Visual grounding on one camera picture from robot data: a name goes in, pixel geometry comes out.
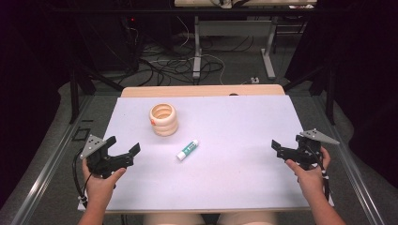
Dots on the white-legged background desk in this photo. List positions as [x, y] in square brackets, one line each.
[234, 28]

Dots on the person's right hand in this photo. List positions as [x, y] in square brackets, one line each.
[309, 182]

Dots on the metal floor rail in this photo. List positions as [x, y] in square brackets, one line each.
[353, 175]
[43, 175]

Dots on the black cabinet with red light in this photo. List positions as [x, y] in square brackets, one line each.
[115, 43]

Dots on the white table mat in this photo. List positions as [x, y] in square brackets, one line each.
[225, 175]

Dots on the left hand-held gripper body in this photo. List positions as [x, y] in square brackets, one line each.
[101, 161]

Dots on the beige ringed pen holder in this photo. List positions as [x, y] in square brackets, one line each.
[163, 120]

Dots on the white power strip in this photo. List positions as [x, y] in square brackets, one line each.
[254, 80]

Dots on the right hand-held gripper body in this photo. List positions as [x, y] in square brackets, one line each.
[308, 151]

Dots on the white and green glue stick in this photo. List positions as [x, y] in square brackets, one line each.
[187, 150]

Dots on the person's leg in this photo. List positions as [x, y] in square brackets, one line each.
[247, 219]
[175, 219]

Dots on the person's left leg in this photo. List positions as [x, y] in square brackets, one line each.
[175, 219]

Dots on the person's right leg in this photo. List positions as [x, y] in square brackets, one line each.
[247, 219]

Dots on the black metal stand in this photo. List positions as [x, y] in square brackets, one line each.
[74, 93]
[330, 93]

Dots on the person's left hand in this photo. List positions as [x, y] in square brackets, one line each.
[100, 187]

